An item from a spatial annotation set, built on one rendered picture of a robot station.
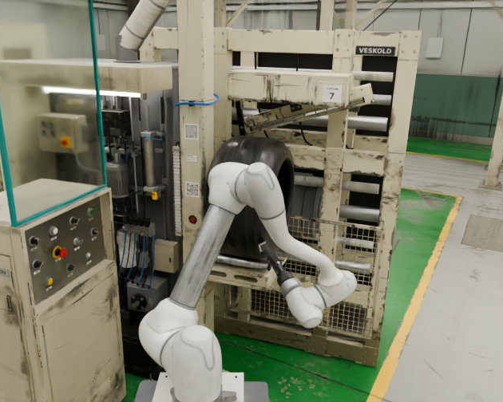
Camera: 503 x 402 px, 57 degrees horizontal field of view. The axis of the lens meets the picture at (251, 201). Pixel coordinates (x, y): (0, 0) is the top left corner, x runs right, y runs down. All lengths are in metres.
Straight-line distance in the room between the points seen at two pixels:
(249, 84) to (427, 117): 9.09
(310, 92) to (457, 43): 9.02
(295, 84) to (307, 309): 1.09
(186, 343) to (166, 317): 0.18
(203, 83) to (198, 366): 1.26
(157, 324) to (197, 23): 1.29
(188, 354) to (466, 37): 10.27
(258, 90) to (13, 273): 1.37
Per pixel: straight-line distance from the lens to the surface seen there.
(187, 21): 2.23
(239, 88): 2.41
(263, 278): 2.24
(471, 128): 11.21
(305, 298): 1.87
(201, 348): 1.52
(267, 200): 1.55
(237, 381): 1.80
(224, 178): 1.65
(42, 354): 2.12
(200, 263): 1.66
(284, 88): 2.34
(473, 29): 11.19
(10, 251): 1.93
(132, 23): 2.69
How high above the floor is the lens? 1.91
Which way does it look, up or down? 19 degrees down
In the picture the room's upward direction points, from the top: 2 degrees clockwise
